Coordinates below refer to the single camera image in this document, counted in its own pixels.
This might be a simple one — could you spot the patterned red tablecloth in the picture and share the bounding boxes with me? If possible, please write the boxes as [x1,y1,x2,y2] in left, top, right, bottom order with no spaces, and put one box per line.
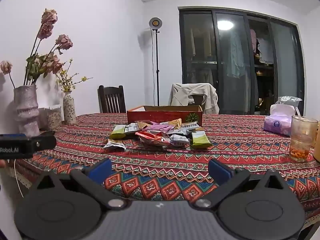
[10,112,320,230]

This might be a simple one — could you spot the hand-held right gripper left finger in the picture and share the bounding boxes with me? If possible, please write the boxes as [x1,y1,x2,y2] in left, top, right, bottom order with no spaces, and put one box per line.
[32,158,128,210]

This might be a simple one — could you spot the pile of snack packets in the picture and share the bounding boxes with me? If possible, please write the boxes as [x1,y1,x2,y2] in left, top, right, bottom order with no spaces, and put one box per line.
[103,118,213,152]

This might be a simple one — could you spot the sliding glass door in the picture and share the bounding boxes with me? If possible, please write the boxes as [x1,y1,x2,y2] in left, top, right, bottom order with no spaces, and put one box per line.
[178,6,307,117]

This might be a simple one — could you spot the red cardboard box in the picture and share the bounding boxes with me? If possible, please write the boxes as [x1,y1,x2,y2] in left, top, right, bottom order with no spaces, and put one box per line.
[127,105,203,128]

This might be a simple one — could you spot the clear plastic bag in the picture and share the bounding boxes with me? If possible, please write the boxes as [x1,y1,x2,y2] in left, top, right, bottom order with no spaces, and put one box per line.
[275,96,303,117]

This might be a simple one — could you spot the tall textured grey vase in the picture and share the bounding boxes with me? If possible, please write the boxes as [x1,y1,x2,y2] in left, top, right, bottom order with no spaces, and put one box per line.
[13,84,40,137]

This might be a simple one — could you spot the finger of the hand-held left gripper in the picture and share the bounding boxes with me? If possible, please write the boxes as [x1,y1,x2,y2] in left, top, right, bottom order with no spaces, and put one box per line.
[32,130,57,153]

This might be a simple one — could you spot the studio lamp on stand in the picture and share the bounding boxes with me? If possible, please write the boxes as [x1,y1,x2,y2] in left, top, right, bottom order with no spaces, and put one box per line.
[148,17,163,107]

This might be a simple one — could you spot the pale blue hanging garment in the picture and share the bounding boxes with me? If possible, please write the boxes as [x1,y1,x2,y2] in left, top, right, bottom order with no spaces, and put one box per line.
[226,30,251,78]

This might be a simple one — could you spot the glass cup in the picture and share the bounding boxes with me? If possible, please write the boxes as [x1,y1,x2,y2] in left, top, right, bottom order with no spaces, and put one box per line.
[289,115,319,162]

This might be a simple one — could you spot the dried pink flowers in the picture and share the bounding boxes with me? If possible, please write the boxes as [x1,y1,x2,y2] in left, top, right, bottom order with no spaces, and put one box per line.
[0,8,73,89]

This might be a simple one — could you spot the wooden chair under jacket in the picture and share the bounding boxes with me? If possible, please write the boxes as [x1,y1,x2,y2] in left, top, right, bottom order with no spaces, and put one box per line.
[189,94,208,113]

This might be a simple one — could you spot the purple tissue pack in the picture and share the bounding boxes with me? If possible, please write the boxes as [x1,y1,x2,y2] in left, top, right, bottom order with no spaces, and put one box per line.
[263,104,295,137]

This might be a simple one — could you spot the small floral vase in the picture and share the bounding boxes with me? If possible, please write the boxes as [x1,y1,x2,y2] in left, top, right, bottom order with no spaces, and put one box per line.
[62,91,77,125]

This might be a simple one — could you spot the glass jar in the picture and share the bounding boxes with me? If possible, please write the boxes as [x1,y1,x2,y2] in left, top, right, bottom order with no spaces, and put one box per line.
[44,104,62,130]

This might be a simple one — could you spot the dark wooden chair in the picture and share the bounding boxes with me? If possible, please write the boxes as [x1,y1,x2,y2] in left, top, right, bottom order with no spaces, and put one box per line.
[97,85,127,114]

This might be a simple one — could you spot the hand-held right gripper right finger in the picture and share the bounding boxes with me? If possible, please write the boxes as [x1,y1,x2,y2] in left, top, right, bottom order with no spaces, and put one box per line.
[194,159,286,210]

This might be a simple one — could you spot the yellow flower twigs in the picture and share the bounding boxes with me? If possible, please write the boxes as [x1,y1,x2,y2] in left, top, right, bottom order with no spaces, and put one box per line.
[55,58,93,93]

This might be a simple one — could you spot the white hanging garment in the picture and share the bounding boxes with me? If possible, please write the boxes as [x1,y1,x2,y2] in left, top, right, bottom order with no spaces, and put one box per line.
[257,37,275,65]

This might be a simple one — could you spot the white cable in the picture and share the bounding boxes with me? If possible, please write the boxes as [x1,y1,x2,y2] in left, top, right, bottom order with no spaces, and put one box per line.
[14,159,24,198]

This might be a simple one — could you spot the beige jacket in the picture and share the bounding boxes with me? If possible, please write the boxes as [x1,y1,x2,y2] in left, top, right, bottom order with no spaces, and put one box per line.
[168,82,220,115]

